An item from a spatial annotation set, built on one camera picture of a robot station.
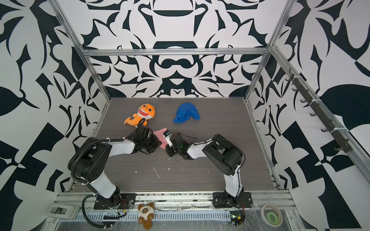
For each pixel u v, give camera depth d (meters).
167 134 0.83
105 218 0.72
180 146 0.74
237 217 0.71
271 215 0.70
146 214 0.69
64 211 0.70
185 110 1.05
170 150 0.83
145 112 1.01
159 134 0.89
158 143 0.87
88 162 0.47
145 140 0.80
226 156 0.50
